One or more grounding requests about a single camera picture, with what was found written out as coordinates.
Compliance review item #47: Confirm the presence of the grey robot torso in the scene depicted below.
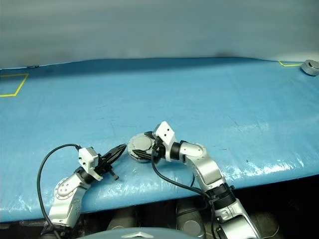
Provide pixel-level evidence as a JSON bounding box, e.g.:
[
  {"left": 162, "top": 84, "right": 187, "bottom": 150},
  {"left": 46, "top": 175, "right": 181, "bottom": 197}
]
[{"left": 84, "top": 226, "right": 200, "bottom": 239}]

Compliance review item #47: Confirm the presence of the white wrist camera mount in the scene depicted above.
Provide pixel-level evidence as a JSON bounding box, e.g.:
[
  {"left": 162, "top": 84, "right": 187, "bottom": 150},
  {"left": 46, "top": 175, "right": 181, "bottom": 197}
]
[
  {"left": 78, "top": 147, "right": 103, "bottom": 182},
  {"left": 152, "top": 121, "right": 177, "bottom": 162}
]

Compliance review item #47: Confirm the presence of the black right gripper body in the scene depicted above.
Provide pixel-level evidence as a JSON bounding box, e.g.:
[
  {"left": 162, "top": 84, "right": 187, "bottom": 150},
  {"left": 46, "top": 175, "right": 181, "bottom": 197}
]
[{"left": 152, "top": 138, "right": 165, "bottom": 161}]

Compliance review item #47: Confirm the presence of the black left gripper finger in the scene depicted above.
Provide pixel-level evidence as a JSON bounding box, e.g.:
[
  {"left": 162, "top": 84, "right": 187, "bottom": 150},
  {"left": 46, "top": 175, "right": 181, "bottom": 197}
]
[
  {"left": 108, "top": 148, "right": 126, "bottom": 166},
  {"left": 104, "top": 143, "right": 127, "bottom": 160}
]

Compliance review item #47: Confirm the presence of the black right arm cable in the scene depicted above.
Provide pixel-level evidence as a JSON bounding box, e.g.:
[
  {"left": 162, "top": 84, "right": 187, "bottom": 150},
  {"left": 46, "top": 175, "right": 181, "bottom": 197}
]
[{"left": 151, "top": 146, "right": 225, "bottom": 239}]

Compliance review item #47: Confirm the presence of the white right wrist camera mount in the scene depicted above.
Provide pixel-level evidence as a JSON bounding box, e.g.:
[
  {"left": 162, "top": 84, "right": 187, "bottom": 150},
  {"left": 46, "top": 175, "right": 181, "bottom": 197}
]
[{"left": 152, "top": 121, "right": 177, "bottom": 162}]

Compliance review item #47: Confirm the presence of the blue table cover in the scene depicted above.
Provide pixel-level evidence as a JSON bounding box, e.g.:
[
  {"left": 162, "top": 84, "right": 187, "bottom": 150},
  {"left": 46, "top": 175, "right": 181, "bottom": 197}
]
[{"left": 0, "top": 57, "right": 319, "bottom": 221}]

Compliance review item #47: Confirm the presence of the silver hinged housing lid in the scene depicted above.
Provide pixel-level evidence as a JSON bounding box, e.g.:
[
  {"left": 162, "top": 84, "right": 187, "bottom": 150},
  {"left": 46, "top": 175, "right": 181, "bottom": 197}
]
[{"left": 126, "top": 131, "right": 156, "bottom": 157}]

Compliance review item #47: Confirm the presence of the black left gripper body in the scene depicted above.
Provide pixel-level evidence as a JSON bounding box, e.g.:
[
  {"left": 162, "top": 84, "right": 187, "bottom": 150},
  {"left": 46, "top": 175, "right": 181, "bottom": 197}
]
[{"left": 95, "top": 155, "right": 120, "bottom": 181}]

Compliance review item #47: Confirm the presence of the grey tape roll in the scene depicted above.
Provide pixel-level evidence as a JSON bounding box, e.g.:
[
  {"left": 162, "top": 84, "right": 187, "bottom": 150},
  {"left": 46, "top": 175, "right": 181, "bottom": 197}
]
[{"left": 301, "top": 59, "right": 319, "bottom": 77}]

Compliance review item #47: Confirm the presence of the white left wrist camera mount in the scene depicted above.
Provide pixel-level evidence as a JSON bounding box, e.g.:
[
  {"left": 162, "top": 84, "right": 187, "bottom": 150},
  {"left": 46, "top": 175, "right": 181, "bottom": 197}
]
[{"left": 78, "top": 147, "right": 103, "bottom": 182}]

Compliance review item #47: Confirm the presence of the grey rounded shape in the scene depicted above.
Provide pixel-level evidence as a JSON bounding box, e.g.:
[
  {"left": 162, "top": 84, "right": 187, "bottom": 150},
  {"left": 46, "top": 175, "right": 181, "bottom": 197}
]
[
  {"left": 106, "top": 208, "right": 137, "bottom": 231},
  {"left": 175, "top": 199, "right": 207, "bottom": 237}
]

